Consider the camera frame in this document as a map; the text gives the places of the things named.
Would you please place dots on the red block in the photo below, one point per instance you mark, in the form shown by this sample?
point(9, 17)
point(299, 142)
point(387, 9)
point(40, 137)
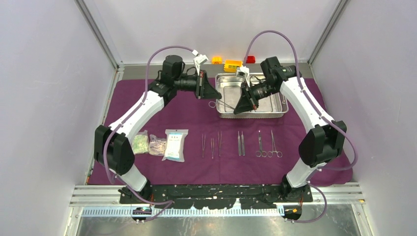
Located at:
point(250, 60)

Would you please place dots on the steel tweezers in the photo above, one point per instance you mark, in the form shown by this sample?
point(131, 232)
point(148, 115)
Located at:
point(203, 144)
point(219, 137)

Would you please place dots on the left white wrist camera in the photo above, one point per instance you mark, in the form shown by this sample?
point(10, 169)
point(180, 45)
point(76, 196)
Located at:
point(198, 60)

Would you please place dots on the purple cloth wrap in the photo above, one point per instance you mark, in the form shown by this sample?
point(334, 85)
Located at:
point(187, 112)

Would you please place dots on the white sterile pouch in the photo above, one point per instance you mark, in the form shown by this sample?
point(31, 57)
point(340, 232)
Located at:
point(175, 144)

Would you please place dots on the steel surgical scissors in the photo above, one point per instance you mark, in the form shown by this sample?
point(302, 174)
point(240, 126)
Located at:
point(260, 152)
point(274, 150)

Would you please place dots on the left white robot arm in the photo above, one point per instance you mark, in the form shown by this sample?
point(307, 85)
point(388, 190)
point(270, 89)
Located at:
point(112, 144)

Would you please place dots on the steel tissue forceps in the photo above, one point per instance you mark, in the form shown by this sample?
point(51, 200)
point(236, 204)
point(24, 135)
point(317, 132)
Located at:
point(212, 143)

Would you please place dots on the orange yellow toy block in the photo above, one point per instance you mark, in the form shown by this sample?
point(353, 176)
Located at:
point(230, 66)

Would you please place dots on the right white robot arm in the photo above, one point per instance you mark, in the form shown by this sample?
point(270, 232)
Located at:
point(324, 137)

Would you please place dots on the steel instrument tray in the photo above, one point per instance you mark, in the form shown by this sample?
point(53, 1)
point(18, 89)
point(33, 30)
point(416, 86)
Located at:
point(274, 106)

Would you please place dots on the pink clear packet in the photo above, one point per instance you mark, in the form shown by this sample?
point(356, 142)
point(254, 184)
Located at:
point(157, 145)

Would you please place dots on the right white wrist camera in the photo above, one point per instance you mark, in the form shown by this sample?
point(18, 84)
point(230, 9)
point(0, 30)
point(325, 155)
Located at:
point(243, 72)

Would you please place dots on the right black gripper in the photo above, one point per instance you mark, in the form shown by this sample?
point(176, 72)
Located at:
point(245, 103)

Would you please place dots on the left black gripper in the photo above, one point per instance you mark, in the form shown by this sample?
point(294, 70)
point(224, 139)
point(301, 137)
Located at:
point(207, 91)

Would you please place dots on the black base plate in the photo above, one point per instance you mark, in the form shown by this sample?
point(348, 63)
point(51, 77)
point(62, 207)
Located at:
point(222, 196)

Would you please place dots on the steel surgical forceps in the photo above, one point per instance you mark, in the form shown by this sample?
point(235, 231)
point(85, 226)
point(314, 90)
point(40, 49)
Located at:
point(214, 104)

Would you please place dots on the small orange block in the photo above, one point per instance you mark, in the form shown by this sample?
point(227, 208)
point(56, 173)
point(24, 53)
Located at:
point(216, 60)

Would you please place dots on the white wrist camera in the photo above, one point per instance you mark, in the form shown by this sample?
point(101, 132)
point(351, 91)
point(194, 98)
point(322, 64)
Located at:
point(198, 60)
point(243, 72)

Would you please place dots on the green packet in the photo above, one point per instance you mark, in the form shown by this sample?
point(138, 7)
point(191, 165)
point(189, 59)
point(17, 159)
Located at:
point(140, 143)

